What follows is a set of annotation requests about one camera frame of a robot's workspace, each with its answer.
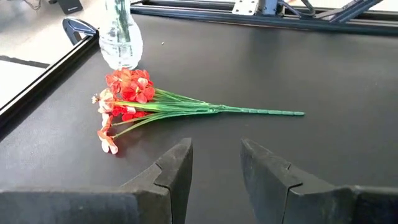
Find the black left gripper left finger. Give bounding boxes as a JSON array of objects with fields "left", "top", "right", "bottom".
[{"left": 0, "top": 138, "right": 194, "bottom": 224}]

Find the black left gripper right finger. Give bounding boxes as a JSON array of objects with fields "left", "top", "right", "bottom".
[{"left": 240, "top": 138, "right": 398, "bottom": 224}]

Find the red artificial flower bunch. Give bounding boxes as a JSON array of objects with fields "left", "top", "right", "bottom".
[{"left": 91, "top": 67, "right": 305, "bottom": 156}]

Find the clear glass vase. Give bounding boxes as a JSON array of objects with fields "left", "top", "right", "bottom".
[{"left": 98, "top": 0, "right": 144, "bottom": 71}]

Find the black table clamp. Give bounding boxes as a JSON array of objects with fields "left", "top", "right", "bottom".
[{"left": 62, "top": 17, "right": 98, "bottom": 46}]

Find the black power adapter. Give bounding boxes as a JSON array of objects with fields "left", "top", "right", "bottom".
[{"left": 55, "top": 0, "right": 84, "bottom": 15}]

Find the black table edge rail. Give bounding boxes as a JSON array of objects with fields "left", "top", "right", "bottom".
[
  {"left": 0, "top": 33, "right": 101, "bottom": 131},
  {"left": 130, "top": 0, "right": 398, "bottom": 37}
]

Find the black diagonal frame strut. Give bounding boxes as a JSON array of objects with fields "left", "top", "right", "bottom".
[{"left": 317, "top": 0, "right": 384, "bottom": 24}]

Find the grey frame post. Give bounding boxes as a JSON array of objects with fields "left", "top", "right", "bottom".
[{"left": 257, "top": 0, "right": 281, "bottom": 16}]

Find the silver frame bracket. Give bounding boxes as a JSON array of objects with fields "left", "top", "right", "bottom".
[{"left": 231, "top": 0, "right": 259, "bottom": 16}]

